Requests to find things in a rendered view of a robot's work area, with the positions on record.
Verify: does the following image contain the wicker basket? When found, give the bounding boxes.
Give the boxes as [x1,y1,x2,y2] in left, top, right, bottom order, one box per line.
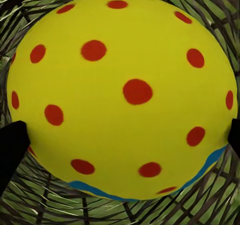
[0,0,240,225]

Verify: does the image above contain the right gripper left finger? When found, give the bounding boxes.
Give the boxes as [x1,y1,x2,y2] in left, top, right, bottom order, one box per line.
[0,120,30,197]

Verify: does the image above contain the easter egg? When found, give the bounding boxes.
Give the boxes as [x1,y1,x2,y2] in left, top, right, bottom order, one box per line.
[6,0,238,203]

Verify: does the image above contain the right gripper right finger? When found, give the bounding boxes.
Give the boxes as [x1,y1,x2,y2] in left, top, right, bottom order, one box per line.
[228,118,240,158]

